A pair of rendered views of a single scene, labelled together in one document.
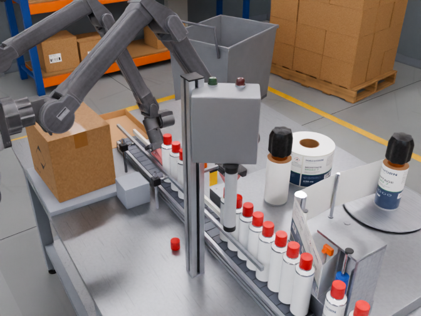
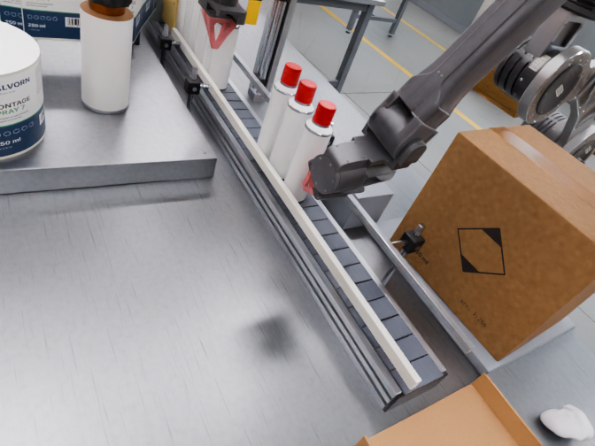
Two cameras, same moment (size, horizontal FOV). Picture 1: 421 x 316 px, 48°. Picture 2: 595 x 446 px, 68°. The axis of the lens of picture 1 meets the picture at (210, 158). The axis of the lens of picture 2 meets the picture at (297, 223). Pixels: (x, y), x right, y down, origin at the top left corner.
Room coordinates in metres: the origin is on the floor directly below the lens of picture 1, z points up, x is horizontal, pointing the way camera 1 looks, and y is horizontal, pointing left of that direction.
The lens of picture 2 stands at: (2.26, 0.05, 1.40)
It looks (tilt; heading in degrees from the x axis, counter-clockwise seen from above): 40 degrees down; 168
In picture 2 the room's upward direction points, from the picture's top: 23 degrees clockwise
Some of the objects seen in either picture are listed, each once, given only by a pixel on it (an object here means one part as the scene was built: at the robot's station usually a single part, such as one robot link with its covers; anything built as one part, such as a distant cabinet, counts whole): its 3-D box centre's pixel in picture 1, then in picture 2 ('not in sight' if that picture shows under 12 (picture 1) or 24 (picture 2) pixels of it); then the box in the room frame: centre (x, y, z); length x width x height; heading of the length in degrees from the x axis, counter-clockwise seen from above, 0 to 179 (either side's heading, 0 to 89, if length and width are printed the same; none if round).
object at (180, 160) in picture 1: (184, 173); (279, 113); (1.46, 0.10, 0.98); 0.05 x 0.05 x 0.20
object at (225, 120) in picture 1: (225, 123); not in sight; (1.09, -0.04, 1.38); 0.17 x 0.10 x 0.19; 87
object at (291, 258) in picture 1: (290, 273); not in sight; (0.96, -0.22, 0.98); 0.05 x 0.05 x 0.20
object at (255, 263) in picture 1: (174, 181); (292, 128); (1.45, 0.13, 0.96); 1.07 x 0.01 x 0.01; 32
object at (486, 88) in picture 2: not in sight; (509, 85); (-2.22, 2.51, 0.16); 0.64 x 0.53 x 0.31; 41
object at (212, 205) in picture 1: (192, 186); (255, 149); (1.49, 0.07, 0.91); 1.07 x 0.01 x 0.02; 32
